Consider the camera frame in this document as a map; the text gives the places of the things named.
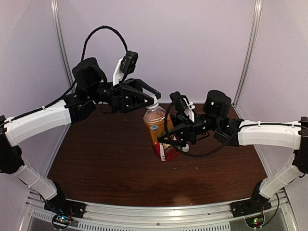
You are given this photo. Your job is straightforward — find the right black braided cable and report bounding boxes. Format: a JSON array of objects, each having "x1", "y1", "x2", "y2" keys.
[{"x1": 163, "y1": 102, "x2": 231, "y2": 157}]

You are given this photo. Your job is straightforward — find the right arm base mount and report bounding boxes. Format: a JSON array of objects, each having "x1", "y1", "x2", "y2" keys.
[{"x1": 231, "y1": 194, "x2": 271, "y2": 229}]

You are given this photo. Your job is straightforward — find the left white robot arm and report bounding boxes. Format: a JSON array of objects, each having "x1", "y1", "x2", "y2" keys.
[{"x1": 0, "y1": 53, "x2": 161, "y2": 214}]

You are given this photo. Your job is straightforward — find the white tea bottle cap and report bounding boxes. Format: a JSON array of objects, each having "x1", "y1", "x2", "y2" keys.
[{"x1": 147, "y1": 95, "x2": 159, "y2": 109}]

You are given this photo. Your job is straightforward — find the left aluminium frame post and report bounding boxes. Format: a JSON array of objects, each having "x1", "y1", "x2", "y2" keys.
[{"x1": 50, "y1": 0, "x2": 71, "y2": 83}]

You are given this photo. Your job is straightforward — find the amber tea bottle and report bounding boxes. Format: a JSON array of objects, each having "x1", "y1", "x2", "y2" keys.
[{"x1": 143, "y1": 103, "x2": 179, "y2": 161}]

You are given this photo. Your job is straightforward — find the black braided cable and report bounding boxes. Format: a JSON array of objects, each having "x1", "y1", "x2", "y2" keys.
[
  {"x1": 163, "y1": 102, "x2": 231, "y2": 157},
  {"x1": 2, "y1": 25, "x2": 128, "y2": 121}
]

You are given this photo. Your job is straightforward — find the front aluminium rail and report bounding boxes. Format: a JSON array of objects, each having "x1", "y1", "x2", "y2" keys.
[{"x1": 24, "y1": 190, "x2": 296, "y2": 231}]

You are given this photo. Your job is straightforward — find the left black braided cable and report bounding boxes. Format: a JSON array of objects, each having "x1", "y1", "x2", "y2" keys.
[{"x1": 2, "y1": 25, "x2": 128, "y2": 121}]

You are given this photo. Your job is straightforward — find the aluminium frame post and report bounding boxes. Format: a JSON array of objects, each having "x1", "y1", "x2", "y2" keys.
[
  {"x1": 50, "y1": 0, "x2": 71, "y2": 83},
  {"x1": 233, "y1": 0, "x2": 262, "y2": 107}
]

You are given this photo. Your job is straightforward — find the white flip bottle cap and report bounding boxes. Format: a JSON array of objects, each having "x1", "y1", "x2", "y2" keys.
[{"x1": 182, "y1": 145, "x2": 190, "y2": 153}]

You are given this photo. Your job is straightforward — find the right aluminium frame post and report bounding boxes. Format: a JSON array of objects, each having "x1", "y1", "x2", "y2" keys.
[{"x1": 233, "y1": 0, "x2": 262, "y2": 107}]

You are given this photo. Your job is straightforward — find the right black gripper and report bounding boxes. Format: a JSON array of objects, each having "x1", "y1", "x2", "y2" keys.
[{"x1": 153, "y1": 111, "x2": 221, "y2": 147}]

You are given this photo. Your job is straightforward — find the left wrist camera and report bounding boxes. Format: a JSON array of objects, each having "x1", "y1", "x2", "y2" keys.
[{"x1": 113, "y1": 51, "x2": 139, "y2": 86}]

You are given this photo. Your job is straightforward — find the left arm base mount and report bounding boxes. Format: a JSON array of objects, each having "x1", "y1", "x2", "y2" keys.
[{"x1": 40, "y1": 196, "x2": 86, "y2": 230}]

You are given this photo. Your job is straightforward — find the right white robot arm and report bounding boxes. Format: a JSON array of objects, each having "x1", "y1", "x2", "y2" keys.
[{"x1": 158, "y1": 90, "x2": 308, "y2": 213}]

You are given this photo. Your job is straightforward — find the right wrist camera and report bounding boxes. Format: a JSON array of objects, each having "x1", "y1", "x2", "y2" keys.
[{"x1": 169, "y1": 91, "x2": 195, "y2": 122}]

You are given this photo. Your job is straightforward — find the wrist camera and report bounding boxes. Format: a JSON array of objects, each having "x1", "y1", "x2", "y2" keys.
[
  {"x1": 169, "y1": 91, "x2": 195, "y2": 122},
  {"x1": 113, "y1": 51, "x2": 139, "y2": 86}
]

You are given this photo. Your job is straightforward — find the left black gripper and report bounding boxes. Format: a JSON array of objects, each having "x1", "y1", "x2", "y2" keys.
[{"x1": 86, "y1": 77, "x2": 161, "y2": 113}]

